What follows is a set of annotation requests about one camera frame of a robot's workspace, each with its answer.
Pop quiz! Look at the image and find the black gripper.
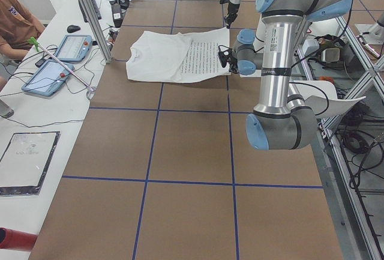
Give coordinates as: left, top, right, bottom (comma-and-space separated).
227, 55, 239, 74
224, 2, 240, 29

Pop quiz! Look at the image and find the white long-sleeve printed shirt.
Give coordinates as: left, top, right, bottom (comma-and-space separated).
126, 28, 230, 83

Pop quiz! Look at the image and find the white plastic chair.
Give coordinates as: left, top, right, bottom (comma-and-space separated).
293, 80, 366, 118

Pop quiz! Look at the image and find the black power adapter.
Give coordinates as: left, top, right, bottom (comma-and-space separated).
111, 3, 124, 28

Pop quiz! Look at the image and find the black keyboard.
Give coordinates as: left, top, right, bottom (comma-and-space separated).
78, 0, 103, 23

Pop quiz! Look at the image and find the black computer mouse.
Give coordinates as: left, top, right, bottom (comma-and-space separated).
67, 25, 81, 34

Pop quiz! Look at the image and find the upper blue teach pendant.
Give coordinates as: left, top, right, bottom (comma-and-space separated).
55, 35, 92, 63

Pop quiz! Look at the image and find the blue teach pendant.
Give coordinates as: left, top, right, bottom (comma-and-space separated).
55, 35, 92, 63
22, 59, 74, 97

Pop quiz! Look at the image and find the lower blue teach pendant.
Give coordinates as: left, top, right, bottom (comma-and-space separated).
22, 59, 74, 97

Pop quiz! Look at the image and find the pink stick green clip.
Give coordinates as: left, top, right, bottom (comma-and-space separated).
28, 37, 97, 101

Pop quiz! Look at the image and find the person in brown shirt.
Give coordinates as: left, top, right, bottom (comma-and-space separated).
0, 0, 46, 91

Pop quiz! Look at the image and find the red cylinder object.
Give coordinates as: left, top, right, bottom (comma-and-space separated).
1, 228, 38, 252

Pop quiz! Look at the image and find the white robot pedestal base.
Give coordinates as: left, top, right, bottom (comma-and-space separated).
236, 19, 271, 78

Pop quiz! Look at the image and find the aluminium frame post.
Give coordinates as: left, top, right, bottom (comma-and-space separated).
79, 0, 112, 64

